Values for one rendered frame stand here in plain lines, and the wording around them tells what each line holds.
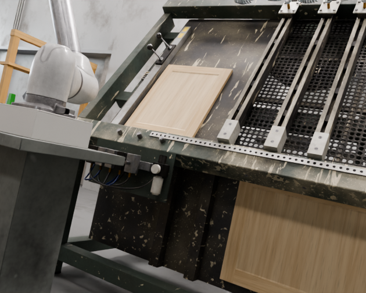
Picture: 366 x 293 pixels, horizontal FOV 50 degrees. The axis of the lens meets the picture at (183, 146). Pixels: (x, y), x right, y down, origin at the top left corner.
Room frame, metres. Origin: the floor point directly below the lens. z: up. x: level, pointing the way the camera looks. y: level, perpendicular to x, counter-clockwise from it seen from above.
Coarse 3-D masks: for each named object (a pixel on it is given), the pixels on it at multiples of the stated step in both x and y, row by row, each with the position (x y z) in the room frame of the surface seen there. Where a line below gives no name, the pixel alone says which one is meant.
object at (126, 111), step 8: (184, 32) 2.59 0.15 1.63; (176, 40) 2.55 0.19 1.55; (184, 40) 2.58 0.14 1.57; (176, 48) 2.51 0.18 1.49; (168, 56) 2.45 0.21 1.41; (152, 72) 2.39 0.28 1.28; (160, 72) 2.41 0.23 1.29; (144, 80) 2.35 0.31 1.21; (152, 80) 2.35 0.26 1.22; (144, 88) 2.30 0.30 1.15; (136, 96) 2.27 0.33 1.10; (144, 96) 2.31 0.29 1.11; (128, 104) 2.24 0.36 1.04; (136, 104) 2.26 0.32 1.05; (120, 112) 2.21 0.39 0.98; (128, 112) 2.21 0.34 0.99; (120, 120) 2.17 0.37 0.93
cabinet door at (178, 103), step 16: (160, 80) 2.34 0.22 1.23; (176, 80) 2.30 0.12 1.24; (192, 80) 2.26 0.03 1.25; (208, 80) 2.21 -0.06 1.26; (224, 80) 2.17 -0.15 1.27; (160, 96) 2.25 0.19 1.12; (176, 96) 2.20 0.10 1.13; (192, 96) 2.16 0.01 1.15; (208, 96) 2.12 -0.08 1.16; (144, 112) 2.19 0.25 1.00; (160, 112) 2.15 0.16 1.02; (176, 112) 2.11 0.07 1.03; (192, 112) 2.07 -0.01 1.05; (208, 112) 2.05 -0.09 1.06; (144, 128) 2.09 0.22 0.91; (160, 128) 2.06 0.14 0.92; (176, 128) 2.02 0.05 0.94; (192, 128) 1.99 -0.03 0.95
